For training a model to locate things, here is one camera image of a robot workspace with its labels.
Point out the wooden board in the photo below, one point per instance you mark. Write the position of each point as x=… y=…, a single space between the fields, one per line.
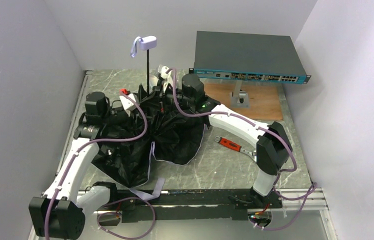
x=263 y=101

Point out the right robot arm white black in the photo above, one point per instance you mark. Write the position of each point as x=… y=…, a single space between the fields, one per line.
x=272 y=146

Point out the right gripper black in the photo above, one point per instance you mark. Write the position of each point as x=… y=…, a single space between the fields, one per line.
x=166 y=96

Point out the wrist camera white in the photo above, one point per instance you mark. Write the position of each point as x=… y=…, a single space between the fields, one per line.
x=128 y=100
x=167 y=77

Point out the red handled adjustable wrench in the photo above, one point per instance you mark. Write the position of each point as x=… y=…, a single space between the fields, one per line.
x=236 y=147

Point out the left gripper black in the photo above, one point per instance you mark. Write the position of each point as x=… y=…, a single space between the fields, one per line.
x=137 y=98

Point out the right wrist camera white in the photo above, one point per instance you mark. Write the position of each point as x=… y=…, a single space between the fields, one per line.
x=167 y=77

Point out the mint green umbrella case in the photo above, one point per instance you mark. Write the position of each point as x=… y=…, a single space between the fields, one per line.
x=155 y=76

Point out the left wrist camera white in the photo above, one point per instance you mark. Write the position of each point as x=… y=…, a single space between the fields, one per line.
x=128 y=100

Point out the network switch blue front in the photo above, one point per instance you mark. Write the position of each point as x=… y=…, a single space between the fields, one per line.
x=248 y=57

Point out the lilac folding umbrella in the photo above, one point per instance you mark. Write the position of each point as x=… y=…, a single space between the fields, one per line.
x=158 y=133

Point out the grey metal stand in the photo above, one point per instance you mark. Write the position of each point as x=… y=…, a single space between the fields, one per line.
x=238 y=97

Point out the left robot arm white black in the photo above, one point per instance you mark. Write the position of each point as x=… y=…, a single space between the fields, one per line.
x=60 y=213

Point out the aluminium rail frame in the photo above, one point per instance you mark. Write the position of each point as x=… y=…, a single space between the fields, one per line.
x=112 y=149

